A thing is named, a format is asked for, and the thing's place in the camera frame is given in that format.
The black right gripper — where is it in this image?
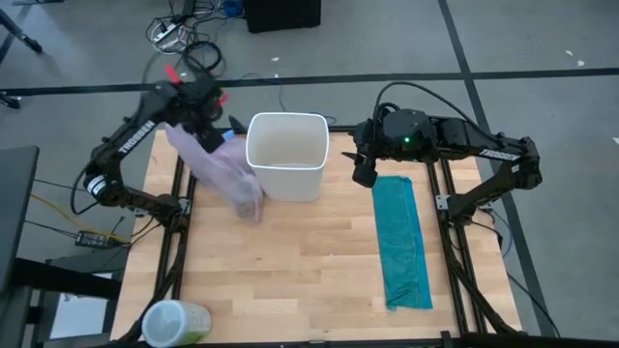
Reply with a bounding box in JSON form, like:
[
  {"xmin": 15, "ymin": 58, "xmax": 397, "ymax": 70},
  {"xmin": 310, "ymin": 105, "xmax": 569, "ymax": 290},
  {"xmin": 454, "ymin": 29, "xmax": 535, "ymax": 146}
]
[{"xmin": 340, "ymin": 119, "xmax": 389, "ymax": 169}]

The pink bag with blue drawstring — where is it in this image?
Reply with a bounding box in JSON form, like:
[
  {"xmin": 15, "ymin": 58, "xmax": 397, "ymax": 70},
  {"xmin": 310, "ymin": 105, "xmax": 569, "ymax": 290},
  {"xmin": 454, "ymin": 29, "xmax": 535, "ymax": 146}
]
[{"xmin": 162, "ymin": 122, "xmax": 267, "ymax": 224}]

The white plastic trash bin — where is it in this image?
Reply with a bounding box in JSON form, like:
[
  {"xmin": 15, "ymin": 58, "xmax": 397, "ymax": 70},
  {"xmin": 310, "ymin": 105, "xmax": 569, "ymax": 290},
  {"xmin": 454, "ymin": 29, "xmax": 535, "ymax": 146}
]
[{"xmin": 245, "ymin": 111, "xmax": 331, "ymax": 203}]

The teal trash bag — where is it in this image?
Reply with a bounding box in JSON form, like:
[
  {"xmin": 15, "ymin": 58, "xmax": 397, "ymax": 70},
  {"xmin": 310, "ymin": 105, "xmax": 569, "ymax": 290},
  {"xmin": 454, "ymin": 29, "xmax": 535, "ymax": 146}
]
[{"xmin": 370, "ymin": 175, "xmax": 434, "ymax": 312}]

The black spring clamp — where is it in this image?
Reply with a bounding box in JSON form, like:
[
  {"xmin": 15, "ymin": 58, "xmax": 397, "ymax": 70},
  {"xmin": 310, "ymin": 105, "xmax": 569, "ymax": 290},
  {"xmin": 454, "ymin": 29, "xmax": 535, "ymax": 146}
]
[{"xmin": 227, "ymin": 114, "xmax": 250, "ymax": 141}]

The white power strip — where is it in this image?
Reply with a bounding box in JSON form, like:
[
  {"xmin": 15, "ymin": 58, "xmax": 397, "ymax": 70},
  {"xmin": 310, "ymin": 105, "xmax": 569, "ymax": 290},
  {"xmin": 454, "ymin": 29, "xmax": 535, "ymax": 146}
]
[{"xmin": 152, "ymin": 21, "xmax": 181, "ymax": 45}]

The black box on floor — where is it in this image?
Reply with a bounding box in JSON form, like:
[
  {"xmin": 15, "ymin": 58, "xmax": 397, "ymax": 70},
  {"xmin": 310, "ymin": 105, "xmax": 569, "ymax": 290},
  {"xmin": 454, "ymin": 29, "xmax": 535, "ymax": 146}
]
[{"xmin": 243, "ymin": 0, "xmax": 322, "ymax": 35}]

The black caster foot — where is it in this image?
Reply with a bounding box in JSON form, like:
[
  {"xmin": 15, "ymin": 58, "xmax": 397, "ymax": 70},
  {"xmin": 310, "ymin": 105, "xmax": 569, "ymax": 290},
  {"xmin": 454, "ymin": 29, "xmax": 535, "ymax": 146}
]
[{"xmin": 0, "ymin": 91, "xmax": 23, "ymax": 110}]

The black chair leg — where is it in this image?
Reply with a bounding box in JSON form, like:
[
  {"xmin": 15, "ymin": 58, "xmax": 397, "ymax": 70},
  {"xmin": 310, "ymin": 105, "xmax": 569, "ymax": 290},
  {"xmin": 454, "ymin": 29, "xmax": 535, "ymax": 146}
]
[{"xmin": 0, "ymin": 8, "xmax": 44, "ymax": 54}]

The white cylindrical wipes canister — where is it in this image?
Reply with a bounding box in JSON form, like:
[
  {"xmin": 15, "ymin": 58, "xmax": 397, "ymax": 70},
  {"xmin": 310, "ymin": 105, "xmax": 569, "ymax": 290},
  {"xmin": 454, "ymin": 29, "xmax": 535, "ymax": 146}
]
[{"xmin": 140, "ymin": 299, "xmax": 213, "ymax": 348}]

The white board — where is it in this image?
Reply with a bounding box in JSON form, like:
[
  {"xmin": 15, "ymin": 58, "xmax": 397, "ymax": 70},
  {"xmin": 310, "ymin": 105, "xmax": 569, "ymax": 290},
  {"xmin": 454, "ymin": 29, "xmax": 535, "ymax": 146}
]
[{"xmin": 47, "ymin": 291, "xmax": 116, "ymax": 340}]

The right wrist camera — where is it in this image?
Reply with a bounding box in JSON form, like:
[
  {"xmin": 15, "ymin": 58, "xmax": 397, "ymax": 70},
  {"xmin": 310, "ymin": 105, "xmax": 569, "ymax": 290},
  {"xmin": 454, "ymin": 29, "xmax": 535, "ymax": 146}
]
[{"xmin": 351, "ymin": 161, "xmax": 379, "ymax": 189}]

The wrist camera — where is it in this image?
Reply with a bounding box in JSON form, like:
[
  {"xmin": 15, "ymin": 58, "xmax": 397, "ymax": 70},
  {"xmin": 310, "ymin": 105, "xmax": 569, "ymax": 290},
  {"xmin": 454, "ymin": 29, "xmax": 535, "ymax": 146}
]
[
  {"xmin": 196, "ymin": 128, "xmax": 227, "ymax": 155},
  {"xmin": 351, "ymin": 161, "xmax": 379, "ymax": 189}
]

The black aluminium table frame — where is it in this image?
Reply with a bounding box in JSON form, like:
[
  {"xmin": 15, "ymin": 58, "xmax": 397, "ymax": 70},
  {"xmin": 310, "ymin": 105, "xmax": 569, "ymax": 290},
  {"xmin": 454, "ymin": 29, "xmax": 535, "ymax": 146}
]
[{"xmin": 109, "ymin": 120, "xmax": 526, "ymax": 348}]

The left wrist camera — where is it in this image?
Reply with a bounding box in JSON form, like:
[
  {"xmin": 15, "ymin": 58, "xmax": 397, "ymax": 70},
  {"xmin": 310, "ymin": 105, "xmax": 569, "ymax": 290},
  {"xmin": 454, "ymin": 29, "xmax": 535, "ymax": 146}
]
[{"xmin": 196, "ymin": 128, "xmax": 227, "ymax": 155}]

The coiled black cable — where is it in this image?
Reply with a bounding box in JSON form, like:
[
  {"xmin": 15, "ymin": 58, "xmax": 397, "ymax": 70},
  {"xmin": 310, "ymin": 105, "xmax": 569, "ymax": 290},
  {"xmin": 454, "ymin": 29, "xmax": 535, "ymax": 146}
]
[{"xmin": 183, "ymin": 40, "xmax": 223, "ymax": 74}]

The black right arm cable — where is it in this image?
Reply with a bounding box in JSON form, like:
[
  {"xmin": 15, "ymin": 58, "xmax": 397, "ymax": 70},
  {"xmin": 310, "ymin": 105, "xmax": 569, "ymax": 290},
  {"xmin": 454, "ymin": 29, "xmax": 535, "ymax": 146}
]
[{"xmin": 369, "ymin": 80, "xmax": 483, "ymax": 131}]

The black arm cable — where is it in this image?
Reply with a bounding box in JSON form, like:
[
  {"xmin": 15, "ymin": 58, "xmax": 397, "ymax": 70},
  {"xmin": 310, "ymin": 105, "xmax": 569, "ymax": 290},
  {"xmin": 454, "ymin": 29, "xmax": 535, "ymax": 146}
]
[
  {"xmin": 70, "ymin": 162, "xmax": 101, "ymax": 217},
  {"xmin": 369, "ymin": 80, "xmax": 483, "ymax": 131}
]

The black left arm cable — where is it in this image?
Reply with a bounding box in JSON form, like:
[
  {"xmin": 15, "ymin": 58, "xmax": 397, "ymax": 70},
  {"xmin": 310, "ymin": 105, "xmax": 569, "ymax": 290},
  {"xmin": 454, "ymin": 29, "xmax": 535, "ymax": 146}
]
[{"xmin": 70, "ymin": 162, "xmax": 101, "ymax": 217}]

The yellow cable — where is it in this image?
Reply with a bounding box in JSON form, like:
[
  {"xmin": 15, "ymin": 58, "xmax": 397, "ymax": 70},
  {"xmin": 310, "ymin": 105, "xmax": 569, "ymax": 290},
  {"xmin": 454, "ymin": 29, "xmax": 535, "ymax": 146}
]
[{"xmin": 30, "ymin": 192, "xmax": 133, "ymax": 244}]

